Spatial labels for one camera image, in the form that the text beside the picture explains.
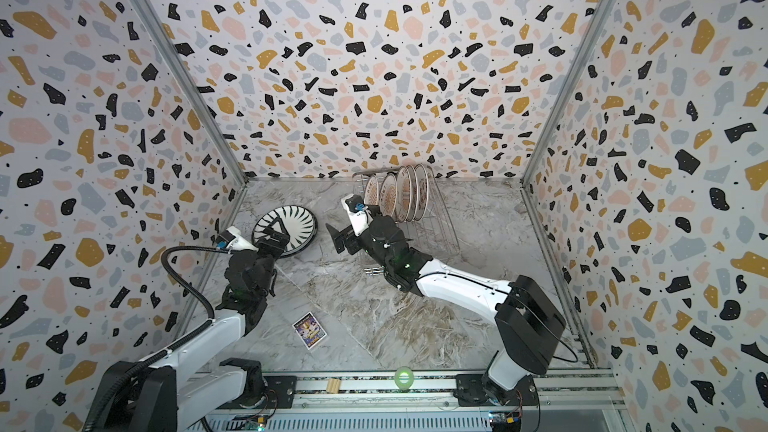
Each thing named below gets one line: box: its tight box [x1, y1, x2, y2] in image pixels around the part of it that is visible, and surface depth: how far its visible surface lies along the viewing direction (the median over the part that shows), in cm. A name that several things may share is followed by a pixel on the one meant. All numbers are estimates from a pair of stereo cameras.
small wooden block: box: [326, 378, 341, 394], surface depth 76 cm
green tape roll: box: [394, 366, 414, 391], surface depth 78 cm
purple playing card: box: [292, 311, 328, 350], surface depth 84 cm
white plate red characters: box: [396, 166, 412, 223], surface depth 108 cm
